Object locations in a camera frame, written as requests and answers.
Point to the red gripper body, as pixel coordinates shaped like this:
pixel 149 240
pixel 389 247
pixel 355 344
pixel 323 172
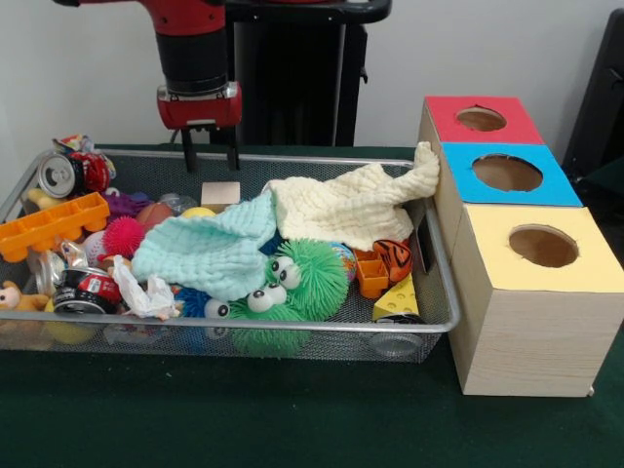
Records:
pixel 200 107

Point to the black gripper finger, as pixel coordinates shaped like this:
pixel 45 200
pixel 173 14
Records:
pixel 187 150
pixel 232 146

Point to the small clear plastic packet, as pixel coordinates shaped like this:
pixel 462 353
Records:
pixel 178 203

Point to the mint green muslin cloth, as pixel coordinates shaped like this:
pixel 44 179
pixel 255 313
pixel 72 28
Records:
pixel 210 249

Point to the cream muslin cloth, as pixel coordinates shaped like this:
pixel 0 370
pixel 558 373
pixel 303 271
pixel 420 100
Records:
pixel 341 205

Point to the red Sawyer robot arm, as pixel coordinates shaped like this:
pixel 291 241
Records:
pixel 190 44

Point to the shallow clear mesh bin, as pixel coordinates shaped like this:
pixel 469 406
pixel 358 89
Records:
pixel 441 292

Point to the wooden box with three holes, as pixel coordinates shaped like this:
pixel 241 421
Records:
pixel 526 341

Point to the small wooden cube block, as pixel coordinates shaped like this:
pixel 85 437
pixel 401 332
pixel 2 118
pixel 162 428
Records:
pixel 221 192

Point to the pink spiky ball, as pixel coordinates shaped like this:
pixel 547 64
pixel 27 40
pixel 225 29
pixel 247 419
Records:
pixel 125 236

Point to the large green spiky ball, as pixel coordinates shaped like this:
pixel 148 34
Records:
pixel 317 268

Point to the orange plastic toy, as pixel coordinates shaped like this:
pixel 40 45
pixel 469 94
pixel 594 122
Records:
pixel 49 226

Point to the red and black soda can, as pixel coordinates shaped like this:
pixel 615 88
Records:
pixel 93 290

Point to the small green spiky ball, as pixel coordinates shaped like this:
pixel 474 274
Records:
pixel 261 331

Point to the orange toy block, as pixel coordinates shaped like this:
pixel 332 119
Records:
pixel 370 275

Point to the orange tiger plush toy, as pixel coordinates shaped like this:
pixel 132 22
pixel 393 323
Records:
pixel 395 258

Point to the yellow cheese wedge toy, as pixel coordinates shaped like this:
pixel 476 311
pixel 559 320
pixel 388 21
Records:
pixel 398 300

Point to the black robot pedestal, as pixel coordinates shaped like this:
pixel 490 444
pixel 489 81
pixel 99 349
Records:
pixel 292 88

